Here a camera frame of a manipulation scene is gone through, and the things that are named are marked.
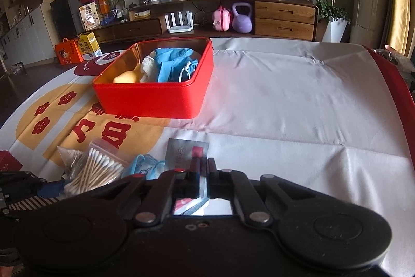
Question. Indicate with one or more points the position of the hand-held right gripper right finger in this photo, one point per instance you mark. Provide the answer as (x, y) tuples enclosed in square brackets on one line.
[(211, 166)]

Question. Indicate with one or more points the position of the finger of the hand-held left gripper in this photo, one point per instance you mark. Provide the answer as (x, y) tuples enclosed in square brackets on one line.
[(50, 189)]

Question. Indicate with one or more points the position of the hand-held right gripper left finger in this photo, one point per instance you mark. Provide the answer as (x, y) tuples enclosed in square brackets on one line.
[(194, 166)]

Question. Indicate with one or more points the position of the small packet with red label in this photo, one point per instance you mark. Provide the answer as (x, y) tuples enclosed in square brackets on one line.
[(184, 150)]

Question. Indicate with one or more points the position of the clear bag of cotton swabs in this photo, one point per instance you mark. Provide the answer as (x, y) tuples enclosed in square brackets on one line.
[(92, 166)]

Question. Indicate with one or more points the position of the light blue face mask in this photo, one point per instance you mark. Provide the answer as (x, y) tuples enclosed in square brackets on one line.
[(146, 165)]

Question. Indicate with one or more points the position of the red tin box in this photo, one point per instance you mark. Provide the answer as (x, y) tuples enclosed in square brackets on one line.
[(155, 101)]

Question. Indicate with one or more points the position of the blue nitrile glove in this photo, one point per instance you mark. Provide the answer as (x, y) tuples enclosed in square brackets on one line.
[(171, 64)]

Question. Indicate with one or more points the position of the white mesh cloth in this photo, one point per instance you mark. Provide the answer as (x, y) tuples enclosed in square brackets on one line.
[(148, 67)]

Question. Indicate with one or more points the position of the yellow rubber duck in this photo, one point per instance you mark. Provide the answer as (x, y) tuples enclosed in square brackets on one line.
[(126, 77)]

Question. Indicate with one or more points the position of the printed white tablecloth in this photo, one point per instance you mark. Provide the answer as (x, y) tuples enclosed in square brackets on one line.
[(275, 101)]

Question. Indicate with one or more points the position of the orange carton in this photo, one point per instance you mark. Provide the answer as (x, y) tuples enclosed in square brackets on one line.
[(68, 53)]

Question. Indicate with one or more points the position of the white router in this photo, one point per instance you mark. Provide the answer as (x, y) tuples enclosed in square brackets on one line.
[(179, 25)]

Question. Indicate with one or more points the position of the pink toy suitcase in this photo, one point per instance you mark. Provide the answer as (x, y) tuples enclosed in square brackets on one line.
[(222, 20)]

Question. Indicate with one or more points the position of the purple kettlebell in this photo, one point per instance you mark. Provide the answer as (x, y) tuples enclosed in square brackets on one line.
[(242, 20)]

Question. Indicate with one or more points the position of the yellow carton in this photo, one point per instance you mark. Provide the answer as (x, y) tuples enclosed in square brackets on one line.
[(88, 45)]

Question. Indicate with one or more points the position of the small white box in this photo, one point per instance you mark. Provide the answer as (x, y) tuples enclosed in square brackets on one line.
[(139, 15)]

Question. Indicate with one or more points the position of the wooden TV cabinet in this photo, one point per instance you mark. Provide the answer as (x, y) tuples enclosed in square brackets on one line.
[(210, 2)]

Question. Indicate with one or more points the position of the dark cabinet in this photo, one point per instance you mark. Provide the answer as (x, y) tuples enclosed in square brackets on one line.
[(68, 15)]

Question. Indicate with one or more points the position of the small potted plant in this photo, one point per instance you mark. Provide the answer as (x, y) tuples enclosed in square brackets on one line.
[(113, 2)]

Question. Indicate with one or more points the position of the orange gift box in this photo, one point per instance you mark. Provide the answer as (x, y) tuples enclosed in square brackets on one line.
[(97, 1)]

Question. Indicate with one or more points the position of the wooden wall cabinet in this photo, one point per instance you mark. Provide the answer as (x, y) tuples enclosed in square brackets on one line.
[(22, 4)]

